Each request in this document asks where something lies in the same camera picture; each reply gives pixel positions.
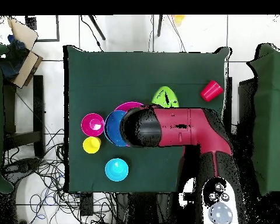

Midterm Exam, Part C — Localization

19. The large magenta bowl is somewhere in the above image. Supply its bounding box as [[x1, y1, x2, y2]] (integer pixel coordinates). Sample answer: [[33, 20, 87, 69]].
[[113, 101, 145, 113]]

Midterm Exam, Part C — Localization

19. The large blue bowl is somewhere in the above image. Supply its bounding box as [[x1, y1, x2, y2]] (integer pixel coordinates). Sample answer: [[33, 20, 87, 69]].
[[104, 110, 130, 148]]

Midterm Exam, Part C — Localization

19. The green bowl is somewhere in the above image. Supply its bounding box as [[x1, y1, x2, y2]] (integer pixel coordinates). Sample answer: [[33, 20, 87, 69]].
[[151, 86, 180, 109]]

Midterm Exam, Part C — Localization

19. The small crimson bowl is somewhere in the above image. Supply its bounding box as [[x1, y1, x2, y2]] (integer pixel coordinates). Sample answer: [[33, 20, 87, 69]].
[[80, 113, 106, 138]]

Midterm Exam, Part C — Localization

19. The small ribbed light blue bowl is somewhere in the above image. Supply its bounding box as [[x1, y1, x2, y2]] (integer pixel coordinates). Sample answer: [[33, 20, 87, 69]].
[[104, 157, 130, 182]]

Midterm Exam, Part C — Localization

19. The red cup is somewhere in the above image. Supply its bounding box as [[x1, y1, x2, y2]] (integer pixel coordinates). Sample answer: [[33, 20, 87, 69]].
[[199, 79, 224, 103]]

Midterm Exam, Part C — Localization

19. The yellow cup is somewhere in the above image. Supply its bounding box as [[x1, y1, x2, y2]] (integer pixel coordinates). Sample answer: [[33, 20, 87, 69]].
[[82, 136, 102, 154]]

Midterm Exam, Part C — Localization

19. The dark green tablecloth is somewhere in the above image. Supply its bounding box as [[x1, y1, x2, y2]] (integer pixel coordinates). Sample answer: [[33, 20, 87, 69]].
[[62, 44, 232, 195]]

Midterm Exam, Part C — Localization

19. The black floor box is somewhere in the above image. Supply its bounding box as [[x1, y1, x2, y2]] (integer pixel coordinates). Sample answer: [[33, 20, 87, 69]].
[[79, 192, 95, 217]]

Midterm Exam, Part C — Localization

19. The black tripod leg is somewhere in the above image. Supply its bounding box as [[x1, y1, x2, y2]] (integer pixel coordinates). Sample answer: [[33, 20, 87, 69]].
[[87, 15, 106, 41], [156, 14, 164, 37]]

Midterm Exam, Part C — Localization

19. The yellow object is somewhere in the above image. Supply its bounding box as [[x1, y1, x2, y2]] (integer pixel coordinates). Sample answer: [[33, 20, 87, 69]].
[[173, 14, 186, 25]]

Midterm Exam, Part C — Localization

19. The cardboard box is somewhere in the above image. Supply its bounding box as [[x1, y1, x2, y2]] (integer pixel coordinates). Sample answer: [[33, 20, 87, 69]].
[[6, 17, 44, 89]]

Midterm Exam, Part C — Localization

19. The dark blue cloth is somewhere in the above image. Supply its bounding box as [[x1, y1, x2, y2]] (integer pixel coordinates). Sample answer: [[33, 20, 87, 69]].
[[0, 34, 30, 80]]

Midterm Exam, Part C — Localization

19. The cable bundle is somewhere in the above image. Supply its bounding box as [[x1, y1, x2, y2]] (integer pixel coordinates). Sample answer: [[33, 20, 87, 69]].
[[2, 128, 122, 224]]

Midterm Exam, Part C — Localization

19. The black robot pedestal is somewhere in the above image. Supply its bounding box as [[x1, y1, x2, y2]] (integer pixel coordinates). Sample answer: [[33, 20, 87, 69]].
[[115, 192, 172, 224]]

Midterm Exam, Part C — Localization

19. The black stool frame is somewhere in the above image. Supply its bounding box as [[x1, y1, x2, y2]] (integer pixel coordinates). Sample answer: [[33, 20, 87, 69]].
[[3, 74, 46, 159]]

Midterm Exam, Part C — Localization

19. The black square frame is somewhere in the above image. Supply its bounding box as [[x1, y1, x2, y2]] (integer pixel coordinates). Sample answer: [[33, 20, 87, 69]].
[[24, 15, 61, 43]]

